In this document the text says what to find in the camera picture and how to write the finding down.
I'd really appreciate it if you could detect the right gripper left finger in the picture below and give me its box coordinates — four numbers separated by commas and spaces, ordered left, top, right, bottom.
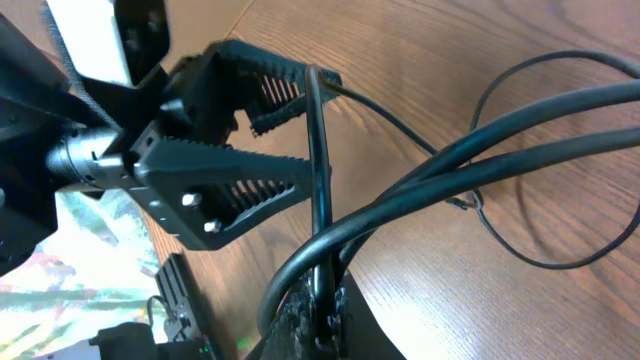
245, 274, 321, 360

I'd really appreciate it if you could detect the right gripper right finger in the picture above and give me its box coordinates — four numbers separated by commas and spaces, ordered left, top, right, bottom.
334, 272, 405, 360

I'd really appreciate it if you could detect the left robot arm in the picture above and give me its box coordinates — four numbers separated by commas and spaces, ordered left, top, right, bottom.
1, 1, 313, 273

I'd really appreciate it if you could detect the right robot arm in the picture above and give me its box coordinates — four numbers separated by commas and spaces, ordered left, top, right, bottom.
89, 271, 403, 360

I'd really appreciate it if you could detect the black usb cable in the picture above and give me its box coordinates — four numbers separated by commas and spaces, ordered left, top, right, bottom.
255, 79, 640, 346

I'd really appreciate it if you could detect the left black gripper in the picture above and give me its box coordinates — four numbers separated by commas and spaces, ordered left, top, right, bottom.
45, 39, 313, 251

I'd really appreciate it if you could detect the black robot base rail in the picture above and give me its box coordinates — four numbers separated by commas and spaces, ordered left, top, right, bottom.
154, 254, 223, 359

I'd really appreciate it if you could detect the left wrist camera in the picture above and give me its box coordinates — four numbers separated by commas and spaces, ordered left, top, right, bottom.
46, 0, 133, 87

